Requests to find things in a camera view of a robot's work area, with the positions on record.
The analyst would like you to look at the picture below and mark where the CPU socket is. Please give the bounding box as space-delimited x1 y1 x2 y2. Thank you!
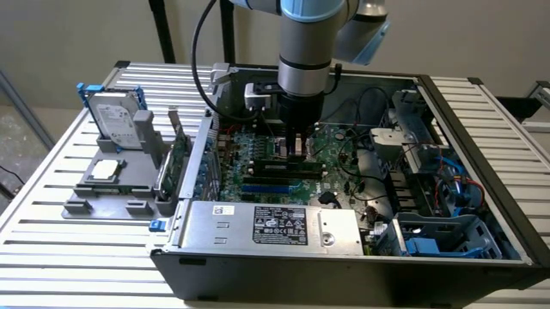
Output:
268 136 317 159

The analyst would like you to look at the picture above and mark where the blue wire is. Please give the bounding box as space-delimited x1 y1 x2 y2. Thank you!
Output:
431 153 467 191

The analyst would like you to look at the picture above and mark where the silver CPU chip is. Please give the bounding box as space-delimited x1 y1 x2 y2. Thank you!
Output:
90 160 121 181

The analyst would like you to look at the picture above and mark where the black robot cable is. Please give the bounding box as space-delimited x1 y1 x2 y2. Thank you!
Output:
190 0 228 117

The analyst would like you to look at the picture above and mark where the blue expansion slot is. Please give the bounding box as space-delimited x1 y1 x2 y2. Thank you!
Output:
241 183 290 193

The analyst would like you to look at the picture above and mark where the hard disk in blue bracket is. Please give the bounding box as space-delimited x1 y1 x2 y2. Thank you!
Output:
75 82 148 151

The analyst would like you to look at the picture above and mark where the grey parts rack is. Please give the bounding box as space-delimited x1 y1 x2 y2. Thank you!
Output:
61 110 180 221

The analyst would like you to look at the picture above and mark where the black RAM stick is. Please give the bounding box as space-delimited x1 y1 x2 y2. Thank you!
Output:
256 162 324 172

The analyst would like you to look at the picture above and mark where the grey disk bay cage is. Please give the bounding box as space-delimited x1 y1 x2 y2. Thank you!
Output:
391 211 503 259

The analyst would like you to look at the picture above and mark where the red wire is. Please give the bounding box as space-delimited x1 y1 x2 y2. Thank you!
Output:
431 178 485 207

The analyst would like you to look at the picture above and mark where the black stand pole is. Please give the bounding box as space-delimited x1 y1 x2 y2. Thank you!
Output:
218 0 237 65
148 0 177 64

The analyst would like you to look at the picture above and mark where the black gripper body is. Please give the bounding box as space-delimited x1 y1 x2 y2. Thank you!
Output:
277 92 324 130

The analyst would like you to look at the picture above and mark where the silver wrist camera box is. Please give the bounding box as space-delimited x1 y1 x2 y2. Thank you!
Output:
242 82 280 109

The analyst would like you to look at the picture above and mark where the green graphics card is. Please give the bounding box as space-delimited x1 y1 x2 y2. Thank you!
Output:
156 106 192 202

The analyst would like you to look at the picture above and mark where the silver power supply unit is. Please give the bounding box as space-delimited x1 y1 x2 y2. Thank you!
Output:
177 201 365 256

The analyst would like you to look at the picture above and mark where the green motherboard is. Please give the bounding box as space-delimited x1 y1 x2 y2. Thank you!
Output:
216 124 372 207

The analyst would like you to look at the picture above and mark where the black open PC case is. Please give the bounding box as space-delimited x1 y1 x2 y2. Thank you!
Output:
149 62 550 306

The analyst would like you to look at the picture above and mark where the black RAM slot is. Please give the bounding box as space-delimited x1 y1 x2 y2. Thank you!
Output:
250 171 324 181

